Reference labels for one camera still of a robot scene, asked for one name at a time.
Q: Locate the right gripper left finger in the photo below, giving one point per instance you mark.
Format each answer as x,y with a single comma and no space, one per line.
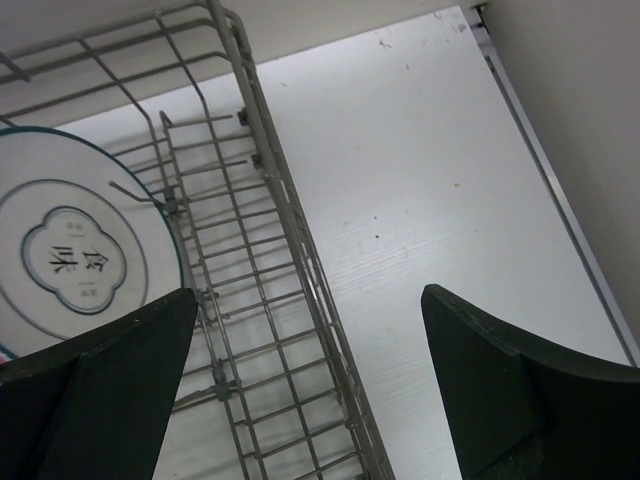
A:
97,406

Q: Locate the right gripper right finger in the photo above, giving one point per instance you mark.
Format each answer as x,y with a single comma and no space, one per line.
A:
519,406

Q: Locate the white plate teal quatrefoil design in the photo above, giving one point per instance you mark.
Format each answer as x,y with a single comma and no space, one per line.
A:
82,242

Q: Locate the grey wire dish rack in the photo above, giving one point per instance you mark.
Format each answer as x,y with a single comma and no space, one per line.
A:
270,388

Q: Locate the aluminium table edge rail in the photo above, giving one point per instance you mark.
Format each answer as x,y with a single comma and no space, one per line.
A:
551,182

